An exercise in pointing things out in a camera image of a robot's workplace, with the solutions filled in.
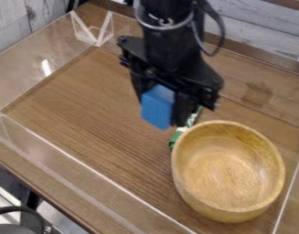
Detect clear acrylic enclosure wall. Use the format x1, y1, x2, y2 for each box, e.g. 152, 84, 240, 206
0, 4, 299, 234

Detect brown wooden bowl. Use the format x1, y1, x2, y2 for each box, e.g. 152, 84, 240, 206
172, 120, 286, 223

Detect clear acrylic triangle bracket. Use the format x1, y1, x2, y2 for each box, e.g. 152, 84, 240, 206
70, 11, 114, 48

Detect green Expo marker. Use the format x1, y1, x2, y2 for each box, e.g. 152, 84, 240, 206
169, 106, 204, 149

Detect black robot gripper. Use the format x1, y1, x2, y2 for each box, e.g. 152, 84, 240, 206
118, 26, 224, 127

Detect black cable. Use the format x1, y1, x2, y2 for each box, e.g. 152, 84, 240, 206
190, 0, 228, 58

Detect black metal table frame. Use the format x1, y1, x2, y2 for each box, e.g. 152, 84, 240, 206
0, 161, 77, 234

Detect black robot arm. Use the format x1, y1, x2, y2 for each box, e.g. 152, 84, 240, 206
118, 0, 226, 130

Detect blue foam block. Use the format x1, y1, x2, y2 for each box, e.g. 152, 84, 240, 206
141, 85, 176, 130

